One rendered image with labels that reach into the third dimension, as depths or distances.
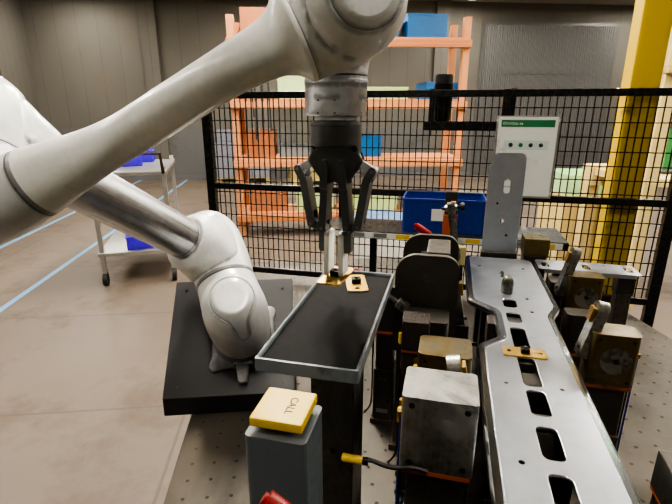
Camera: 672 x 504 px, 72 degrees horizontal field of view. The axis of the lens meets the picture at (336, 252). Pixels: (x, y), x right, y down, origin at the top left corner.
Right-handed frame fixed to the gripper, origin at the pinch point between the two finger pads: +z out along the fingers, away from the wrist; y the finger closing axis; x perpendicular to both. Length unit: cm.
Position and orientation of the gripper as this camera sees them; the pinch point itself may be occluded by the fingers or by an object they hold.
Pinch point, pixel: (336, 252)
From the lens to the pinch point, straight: 73.2
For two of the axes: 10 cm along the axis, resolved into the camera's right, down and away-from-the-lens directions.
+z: 0.0, 9.6, 3.0
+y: 9.5, 0.9, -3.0
